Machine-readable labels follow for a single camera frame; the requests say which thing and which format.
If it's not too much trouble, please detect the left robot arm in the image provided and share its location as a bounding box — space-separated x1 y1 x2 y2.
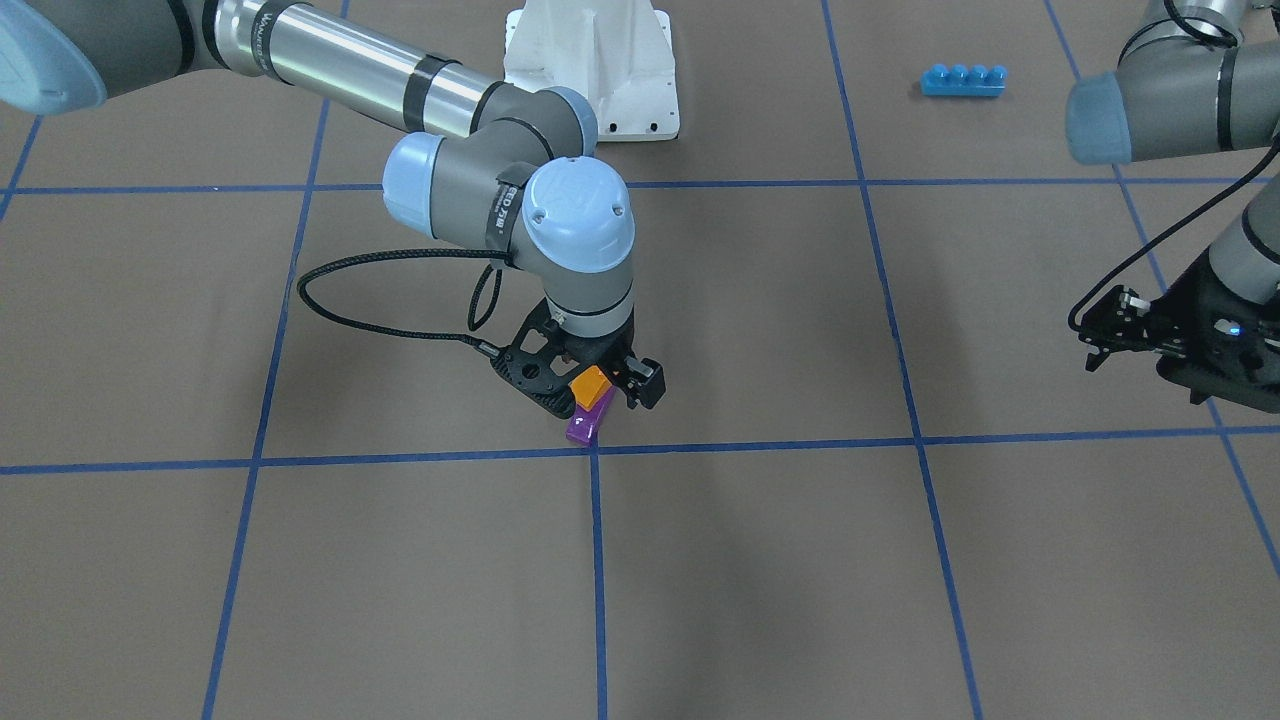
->
1065 1 1279 414

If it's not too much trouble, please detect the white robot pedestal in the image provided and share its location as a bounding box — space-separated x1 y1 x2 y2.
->
503 1 681 143

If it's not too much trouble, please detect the orange trapezoid block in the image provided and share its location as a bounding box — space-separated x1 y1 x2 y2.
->
570 365 613 411

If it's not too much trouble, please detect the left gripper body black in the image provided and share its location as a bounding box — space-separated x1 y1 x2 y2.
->
1155 255 1279 414

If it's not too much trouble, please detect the purple trapezoid block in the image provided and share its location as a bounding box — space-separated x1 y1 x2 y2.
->
564 386 616 447

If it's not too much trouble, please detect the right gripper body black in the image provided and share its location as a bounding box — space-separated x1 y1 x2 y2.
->
556 334 634 377

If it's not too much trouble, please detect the blue long toy block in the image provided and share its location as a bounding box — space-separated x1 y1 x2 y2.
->
919 63 1009 97

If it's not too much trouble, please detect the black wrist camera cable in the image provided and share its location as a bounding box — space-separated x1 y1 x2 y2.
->
296 249 513 354

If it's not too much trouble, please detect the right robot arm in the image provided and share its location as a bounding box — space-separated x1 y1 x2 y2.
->
1 1 666 418

